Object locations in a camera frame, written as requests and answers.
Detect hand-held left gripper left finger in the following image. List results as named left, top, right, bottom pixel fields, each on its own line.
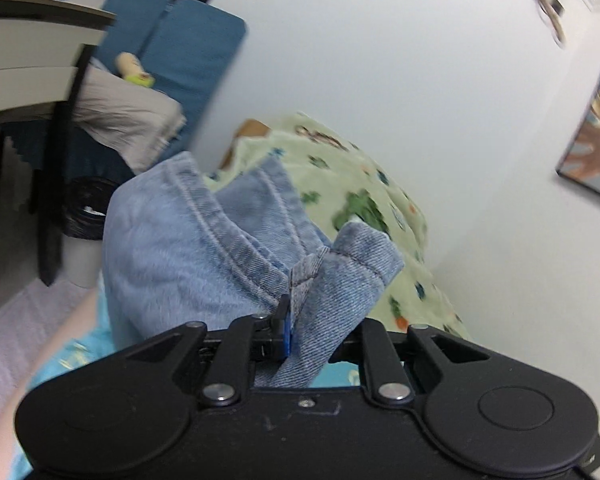
left=124, top=294, right=294, bottom=408

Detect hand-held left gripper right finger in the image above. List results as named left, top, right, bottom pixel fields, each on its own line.
left=330, top=318, right=492, bottom=407

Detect blue denim jeans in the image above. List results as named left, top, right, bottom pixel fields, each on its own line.
left=102, top=152, right=407, bottom=389

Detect green printed fleece blanket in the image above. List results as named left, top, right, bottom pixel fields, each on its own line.
left=204, top=112, right=474, bottom=343

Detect brown wooden headboard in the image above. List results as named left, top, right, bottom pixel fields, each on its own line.
left=219, top=118, right=273, bottom=172

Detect teal printed bed sheet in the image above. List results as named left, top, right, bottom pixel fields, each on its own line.
left=10, top=270, right=362, bottom=480

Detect bin with black bag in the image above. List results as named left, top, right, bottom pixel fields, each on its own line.
left=62, top=177, right=120, bottom=289

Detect grey cloth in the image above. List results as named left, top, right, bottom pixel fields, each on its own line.
left=72, top=67, right=188, bottom=175

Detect blue quilted sofa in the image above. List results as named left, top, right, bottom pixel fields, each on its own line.
left=87, top=0, right=247, bottom=182

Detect yellow plush toy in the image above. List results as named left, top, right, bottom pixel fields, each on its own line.
left=115, top=52, right=157, bottom=87

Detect white desk with black legs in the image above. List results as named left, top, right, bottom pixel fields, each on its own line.
left=0, top=0, right=119, bottom=288

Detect leaf wall picture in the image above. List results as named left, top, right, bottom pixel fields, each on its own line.
left=555, top=27, right=600, bottom=207

